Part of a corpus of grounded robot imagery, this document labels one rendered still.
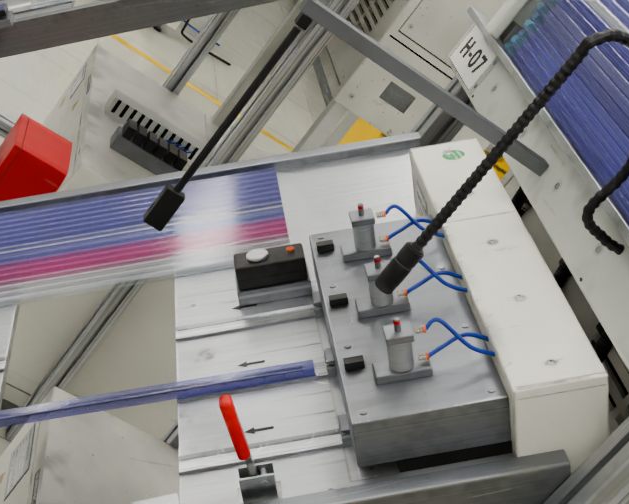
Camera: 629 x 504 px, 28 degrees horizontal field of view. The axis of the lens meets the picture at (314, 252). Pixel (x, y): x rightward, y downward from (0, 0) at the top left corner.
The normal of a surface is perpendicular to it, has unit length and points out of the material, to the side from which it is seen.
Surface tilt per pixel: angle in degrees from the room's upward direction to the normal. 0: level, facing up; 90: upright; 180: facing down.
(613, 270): 90
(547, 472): 90
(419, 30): 90
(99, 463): 0
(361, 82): 90
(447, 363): 44
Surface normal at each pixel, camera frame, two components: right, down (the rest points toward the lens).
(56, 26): 0.11, 0.47
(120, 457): 0.59, -0.74
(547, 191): -0.80, -0.48
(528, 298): -0.13, -0.86
